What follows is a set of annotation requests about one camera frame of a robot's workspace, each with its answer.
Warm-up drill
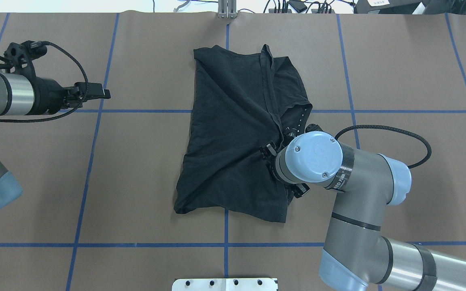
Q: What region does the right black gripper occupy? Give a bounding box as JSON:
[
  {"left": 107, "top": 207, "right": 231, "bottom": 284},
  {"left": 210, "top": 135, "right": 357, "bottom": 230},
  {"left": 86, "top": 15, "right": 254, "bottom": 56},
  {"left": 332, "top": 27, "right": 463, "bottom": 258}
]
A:
[{"left": 259, "top": 142, "right": 310, "bottom": 198}]

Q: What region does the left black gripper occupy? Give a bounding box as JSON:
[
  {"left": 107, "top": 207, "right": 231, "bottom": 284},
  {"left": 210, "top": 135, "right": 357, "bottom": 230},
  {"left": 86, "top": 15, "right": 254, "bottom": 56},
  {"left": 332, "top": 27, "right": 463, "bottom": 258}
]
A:
[{"left": 33, "top": 77, "right": 111, "bottom": 116}]

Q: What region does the black graphic t-shirt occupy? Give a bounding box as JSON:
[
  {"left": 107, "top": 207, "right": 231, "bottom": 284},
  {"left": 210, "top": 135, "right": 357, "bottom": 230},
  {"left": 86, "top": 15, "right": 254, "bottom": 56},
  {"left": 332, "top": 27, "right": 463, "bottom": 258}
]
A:
[{"left": 174, "top": 44, "right": 313, "bottom": 223}]

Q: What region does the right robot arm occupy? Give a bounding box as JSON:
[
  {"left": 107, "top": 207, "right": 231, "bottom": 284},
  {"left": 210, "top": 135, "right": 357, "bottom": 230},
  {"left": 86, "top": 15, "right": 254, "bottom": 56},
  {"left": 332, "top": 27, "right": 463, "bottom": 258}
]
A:
[{"left": 259, "top": 131, "right": 466, "bottom": 291}]

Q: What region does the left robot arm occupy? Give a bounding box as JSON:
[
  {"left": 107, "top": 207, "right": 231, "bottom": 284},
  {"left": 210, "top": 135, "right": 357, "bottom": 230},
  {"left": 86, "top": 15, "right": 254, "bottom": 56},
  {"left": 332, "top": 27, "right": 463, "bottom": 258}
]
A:
[{"left": 0, "top": 72, "right": 111, "bottom": 209}]

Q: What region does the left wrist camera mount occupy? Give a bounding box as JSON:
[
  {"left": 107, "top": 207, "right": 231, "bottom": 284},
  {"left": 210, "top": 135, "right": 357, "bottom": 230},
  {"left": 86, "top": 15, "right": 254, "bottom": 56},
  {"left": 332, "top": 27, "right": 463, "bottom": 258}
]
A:
[{"left": 0, "top": 40, "right": 47, "bottom": 79}]

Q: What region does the aluminium frame post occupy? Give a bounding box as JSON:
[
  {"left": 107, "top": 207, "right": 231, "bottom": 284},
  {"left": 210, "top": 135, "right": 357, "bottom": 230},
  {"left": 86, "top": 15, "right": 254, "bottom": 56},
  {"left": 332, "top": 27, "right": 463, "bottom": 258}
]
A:
[{"left": 217, "top": 0, "right": 238, "bottom": 19}]

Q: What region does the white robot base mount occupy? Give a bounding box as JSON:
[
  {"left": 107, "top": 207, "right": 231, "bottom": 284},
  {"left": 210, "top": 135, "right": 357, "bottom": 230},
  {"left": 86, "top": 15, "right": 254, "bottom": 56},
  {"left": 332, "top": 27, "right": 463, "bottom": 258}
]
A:
[{"left": 172, "top": 278, "right": 279, "bottom": 291}]

